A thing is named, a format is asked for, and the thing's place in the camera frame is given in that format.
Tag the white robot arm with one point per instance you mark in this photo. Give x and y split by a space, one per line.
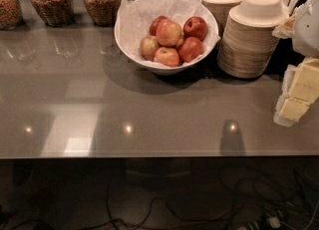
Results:
303 29

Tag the red apple front right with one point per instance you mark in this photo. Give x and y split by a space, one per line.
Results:
191 48

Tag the yellow-red apple front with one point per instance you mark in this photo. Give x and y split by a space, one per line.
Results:
167 56

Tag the yellow-red apple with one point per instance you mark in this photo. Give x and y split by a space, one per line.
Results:
148 47
167 56

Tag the large orange-red top apple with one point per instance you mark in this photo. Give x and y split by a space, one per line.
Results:
168 33

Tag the white ceramic bowl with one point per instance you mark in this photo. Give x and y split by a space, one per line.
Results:
166 68

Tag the yellow-red apple left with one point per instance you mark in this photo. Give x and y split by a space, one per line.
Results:
148 47

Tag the red apple back left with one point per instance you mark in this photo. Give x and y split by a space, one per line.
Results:
155 23

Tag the white power plug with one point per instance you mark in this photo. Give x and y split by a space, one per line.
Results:
274 222

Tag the white tissue paper liner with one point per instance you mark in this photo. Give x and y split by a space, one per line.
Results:
139 15

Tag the middle glass cereal jar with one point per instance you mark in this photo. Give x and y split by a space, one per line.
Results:
55 13

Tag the left glass cereal jar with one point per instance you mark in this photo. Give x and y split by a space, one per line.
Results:
10 14

